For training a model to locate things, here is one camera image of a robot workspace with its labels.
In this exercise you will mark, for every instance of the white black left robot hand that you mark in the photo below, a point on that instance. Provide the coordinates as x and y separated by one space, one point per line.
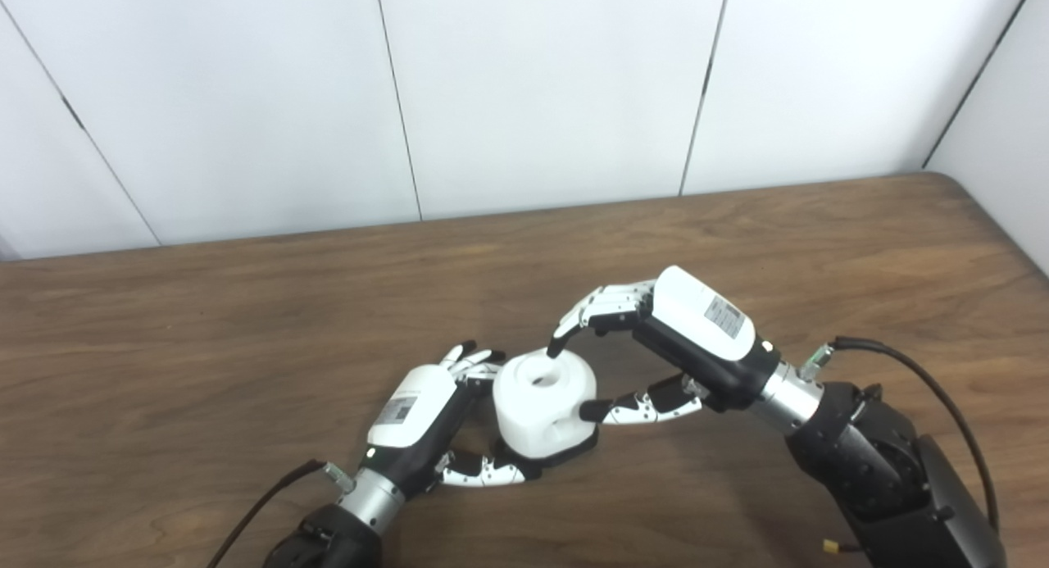
410 412

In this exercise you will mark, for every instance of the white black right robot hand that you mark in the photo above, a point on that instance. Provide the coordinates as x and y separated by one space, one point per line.
705 322

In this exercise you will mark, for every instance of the round white piece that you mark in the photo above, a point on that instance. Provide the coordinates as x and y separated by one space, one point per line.
533 420

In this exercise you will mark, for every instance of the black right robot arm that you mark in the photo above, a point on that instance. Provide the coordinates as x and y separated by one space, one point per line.
869 461

